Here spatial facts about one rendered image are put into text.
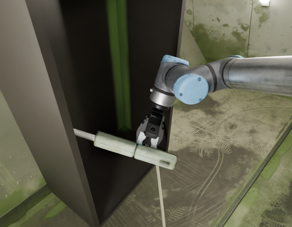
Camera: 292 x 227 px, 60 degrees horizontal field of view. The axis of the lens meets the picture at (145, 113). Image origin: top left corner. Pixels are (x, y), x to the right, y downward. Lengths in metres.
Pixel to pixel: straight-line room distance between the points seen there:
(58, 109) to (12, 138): 1.37
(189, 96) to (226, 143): 1.49
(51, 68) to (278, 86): 0.49
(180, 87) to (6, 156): 1.53
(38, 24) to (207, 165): 1.68
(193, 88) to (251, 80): 0.16
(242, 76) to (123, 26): 0.71
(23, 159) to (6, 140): 0.18
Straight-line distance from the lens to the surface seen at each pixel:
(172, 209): 1.79
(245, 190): 1.91
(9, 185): 2.02
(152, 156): 0.91
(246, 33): 2.76
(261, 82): 0.63
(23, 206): 2.07
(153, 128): 0.83
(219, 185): 1.91
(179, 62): 0.83
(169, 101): 0.86
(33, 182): 2.04
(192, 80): 0.72
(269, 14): 2.63
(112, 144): 0.92
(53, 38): 1.04
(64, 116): 0.69
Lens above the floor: 1.55
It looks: 36 degrees down
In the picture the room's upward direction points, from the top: 10 degrees counter-clockwise
